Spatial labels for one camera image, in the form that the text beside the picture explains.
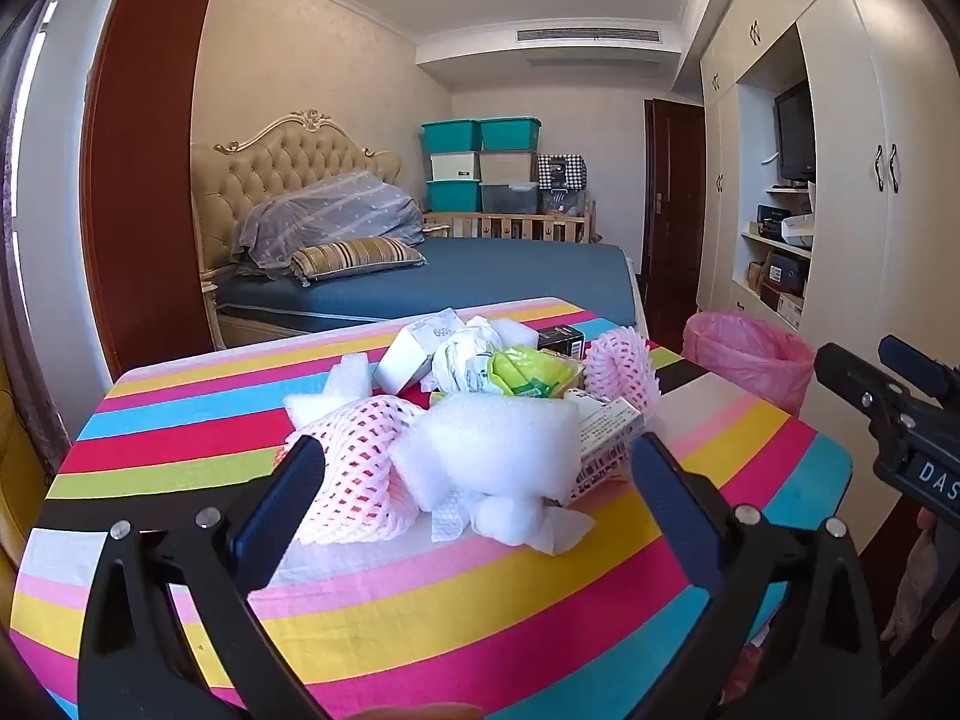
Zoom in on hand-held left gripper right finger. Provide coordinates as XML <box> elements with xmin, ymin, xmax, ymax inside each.
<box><xmin>630</xmin><ymin>431</ymin><xmax>882</xmax><ymax>720</ymax></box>

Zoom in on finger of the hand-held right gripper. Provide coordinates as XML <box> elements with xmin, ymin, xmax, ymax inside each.
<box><xmin>879</xmin><ymin>336</ymin><xmax>960</xmax><ymax>400</ymax></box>
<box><xmin>814</xmin><ymin>343</ymin><xmax>927</xmax><ymax>432</ymax></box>

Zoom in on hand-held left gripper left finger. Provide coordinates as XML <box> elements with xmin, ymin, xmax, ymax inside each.
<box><xmin>77</xmin><ymin>433</ymin><xmax>331</xmax><ymax>720</ymax></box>

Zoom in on large pink foam fruit net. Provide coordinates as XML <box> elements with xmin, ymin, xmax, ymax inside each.
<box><xmin>274</xmin><ymin>394</ymin><xmax>443</xmax><ymax>547</ymax></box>

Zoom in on bin with pink liner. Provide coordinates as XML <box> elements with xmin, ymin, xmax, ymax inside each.
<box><xmin>681</xmin><ymin>311</ymin><xmax>817</xmax><ymax>415</ymax></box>

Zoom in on ring-shaped pink foam fruit net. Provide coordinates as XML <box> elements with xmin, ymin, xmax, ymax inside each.
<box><xmin>583</xmin><ymin>326</ymin><xmax>665</xmax><ymax>410</ymax></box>

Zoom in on small white carton box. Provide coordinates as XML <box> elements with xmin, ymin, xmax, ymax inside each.
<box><xmin>373</xmin><ymin>307</ymin><xmax>470</xmax><ymax>396</ymax></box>

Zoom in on thick white foam sheet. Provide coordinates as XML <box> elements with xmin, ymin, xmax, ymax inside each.
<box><xmin>394</xmin><ymin>390</ymin><xmax>586</xmax><ymax>515</ymax></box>

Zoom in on long black carton box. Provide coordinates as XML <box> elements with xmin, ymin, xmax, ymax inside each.
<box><xmin>536</xmin><ymin>325</ymin><xmax>586</xmax><ymax>361</ymax></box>

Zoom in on beige printed carton box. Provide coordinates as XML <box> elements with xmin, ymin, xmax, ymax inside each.
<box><xmin>559</xmin><ymin>388</ymin><xmax>646</xmax><ymax>507</ymax></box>

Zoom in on dark shelf box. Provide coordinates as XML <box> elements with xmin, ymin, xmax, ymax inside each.
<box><xmin>765</xmin><ymin>249</ymin><xmax>809</xmax><ymax>293</ymax></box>

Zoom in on thin white foam piece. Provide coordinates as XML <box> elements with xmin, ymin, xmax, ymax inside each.
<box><xmin>283</xmin><ymin>355</ymin><xmax>376</xmax><ymax>428</ymax></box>

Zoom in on crumpled white tissue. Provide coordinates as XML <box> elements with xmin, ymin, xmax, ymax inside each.
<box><xmin>431</xmin><ymin>491</ymin><xmax>597</xmax><ymax>556</ymax></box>

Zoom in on rainbow striped tablecloth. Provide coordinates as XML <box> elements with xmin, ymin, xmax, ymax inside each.
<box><xmin>11</xmin><ymin>298</ymin><xmax>856</xmax><ymax>720</ymax></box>

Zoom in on green snack packet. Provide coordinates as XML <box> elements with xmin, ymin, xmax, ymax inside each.
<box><xmin>486</xmin><ymin>345</ymin><xmax>586</xmax><ymax>400</ymax></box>

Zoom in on white built-in wardrobe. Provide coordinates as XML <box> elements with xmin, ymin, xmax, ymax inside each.
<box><xmin>694</xmin><ymin>0</ymin><xmax>960</xmax><ymax>563</ymax></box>

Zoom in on cream nightstand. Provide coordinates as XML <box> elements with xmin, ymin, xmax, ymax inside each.
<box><xmin>201</xmin><ymin>274</ymin><xmax>224</xmax><ymax>350</ymax></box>

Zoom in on white plastic bag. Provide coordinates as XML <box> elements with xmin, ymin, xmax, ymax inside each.
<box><xmin>430</xmin><ymin>315</ymin><xmax>518</xmax><ymax>395</ymax></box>

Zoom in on dark brown room door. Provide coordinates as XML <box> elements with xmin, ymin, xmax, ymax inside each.
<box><xmin>641</xmin><ymin>97</ymin><xmax>707</xmax><ymax>308</ymax></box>

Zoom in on black television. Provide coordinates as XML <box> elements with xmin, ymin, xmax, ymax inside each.
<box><xmin>774</xmin><ymin>79</ymin><xmax>817</xmax><ymax>185</ymax></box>

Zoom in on striped pillow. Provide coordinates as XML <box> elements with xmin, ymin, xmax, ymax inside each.
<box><xmin>289</xmin><ymin>236</ymin><xmax>427</xmax><ymax>286</ymax></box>

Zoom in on bed with blue sheet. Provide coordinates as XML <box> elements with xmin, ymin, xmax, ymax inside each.
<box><xmin>214</xmin><ymin>238</ymin><xmax>650</xmax><ymax>350</ymax></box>

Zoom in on folded blue-grey duvet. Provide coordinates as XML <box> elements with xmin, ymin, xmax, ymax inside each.
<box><xmin>231</xmin><ymin>171</ymin><xmax>427</xmax><ymax>275</ymax></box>

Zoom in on dark fabric bag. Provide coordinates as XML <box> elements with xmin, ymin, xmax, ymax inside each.
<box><xmin>538</xmin><ymin>187</ymin><xmax>590</xmax><ymax>217</ymax></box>

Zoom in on clear grey storage box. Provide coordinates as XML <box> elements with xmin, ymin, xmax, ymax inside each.
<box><xmin>480</xmin><ymin>180</ymin><xmax>541</xmax><ymax>215</ymax></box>

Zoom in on black-white checkered bag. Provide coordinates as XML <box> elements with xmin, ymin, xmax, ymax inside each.
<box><xmin>535</xmin><ymin>154</ymin><xmax>586</xmax><ymax>192</ymax></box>

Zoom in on beige tufted headboard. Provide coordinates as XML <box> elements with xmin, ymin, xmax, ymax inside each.
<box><xmin>191</xmin><ymin>109</ymin><xmax>406</xmax><ymax>278</ymax></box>

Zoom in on teal storage box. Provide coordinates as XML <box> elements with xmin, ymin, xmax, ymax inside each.
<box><xmin>420</xmin><ymin>118</ymin><xmax>482</xmax><ymax>157</ymax></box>
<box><xmin>478</xmin><ymin>116</ymin><xmax>542</xmax><ymax>153</ymax></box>
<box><xmin>426</xmin><ymin>178</ymin><xmax>483</xmax><ymax>213</ymax></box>

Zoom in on beige storage box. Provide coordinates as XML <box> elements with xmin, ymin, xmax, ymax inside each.
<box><xmin>478</xmin><ymin>150</ymin><xmax>538</xmax><ymax>183</ymax></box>

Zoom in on brown wooden door panel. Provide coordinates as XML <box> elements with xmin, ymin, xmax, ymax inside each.
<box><xmin>81</xmin><ymin>0</ymin><xmax>230</xmax><ymax>383</ymax></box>

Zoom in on white storage box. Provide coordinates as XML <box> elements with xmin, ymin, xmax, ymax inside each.
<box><xmin>429</xmin><ymin>151</ymin><xmax>481</xmax><ymax>182</ymax></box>

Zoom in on ceiling air vent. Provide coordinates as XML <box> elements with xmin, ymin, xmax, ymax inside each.
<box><xmin>515</xmin><ymin>26</ymin><xmax>662</xmax><ymax>44</ymax></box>

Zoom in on wooden crib rail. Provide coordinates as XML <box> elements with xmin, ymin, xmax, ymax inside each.
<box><xmin>420</xmin><ymin>210</ymin><xmax>601</xmax><ymax>245</ymax></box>

